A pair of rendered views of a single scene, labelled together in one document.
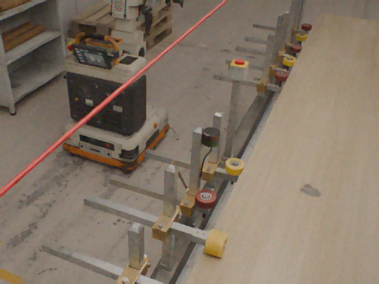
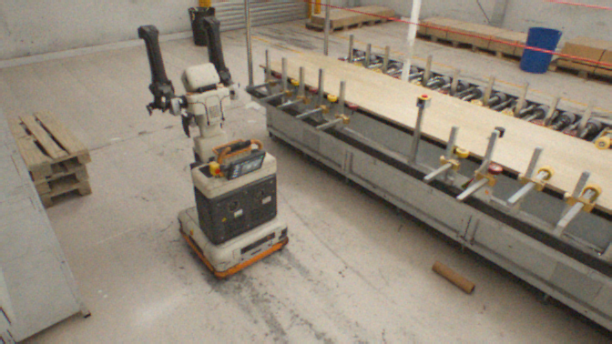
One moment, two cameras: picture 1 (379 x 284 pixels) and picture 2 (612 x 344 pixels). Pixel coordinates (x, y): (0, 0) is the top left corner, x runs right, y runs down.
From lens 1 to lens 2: 2.68 m
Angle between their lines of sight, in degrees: 54
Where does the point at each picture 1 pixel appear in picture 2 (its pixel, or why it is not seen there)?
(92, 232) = (348, 293)
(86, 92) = (236, 205)
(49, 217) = (312, 319)
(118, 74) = (267, 167)
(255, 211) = (509, 158)
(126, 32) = (217, 135)
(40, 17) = not seen: outside the picture
